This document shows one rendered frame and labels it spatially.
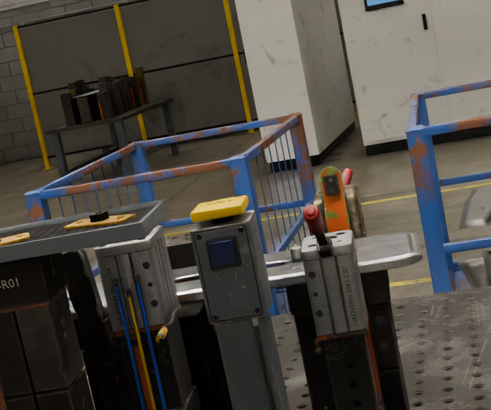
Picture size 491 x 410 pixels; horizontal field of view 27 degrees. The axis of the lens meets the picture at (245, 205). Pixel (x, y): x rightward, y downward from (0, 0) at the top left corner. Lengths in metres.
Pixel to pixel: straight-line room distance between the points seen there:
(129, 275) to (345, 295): 0.28
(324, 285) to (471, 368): 0.58
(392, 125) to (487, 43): 1.09
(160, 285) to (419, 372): 0.67
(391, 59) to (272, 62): 1.07
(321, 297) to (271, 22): 8.09
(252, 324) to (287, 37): 8.21
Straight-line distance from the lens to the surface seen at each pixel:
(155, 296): 1.34
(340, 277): 1.31
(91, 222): 1.22
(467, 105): 9.32
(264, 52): 9.39
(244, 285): 1.16
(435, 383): 1.80
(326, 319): 1.33
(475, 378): 1.79
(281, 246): 3.69
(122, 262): 1.34
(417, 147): 3.22
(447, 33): 9.27
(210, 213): 1.15
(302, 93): 9.35
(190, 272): 1.59
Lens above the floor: 1.35
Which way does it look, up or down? 10 degrees down
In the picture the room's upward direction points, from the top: 11 degrees counter-clockwise
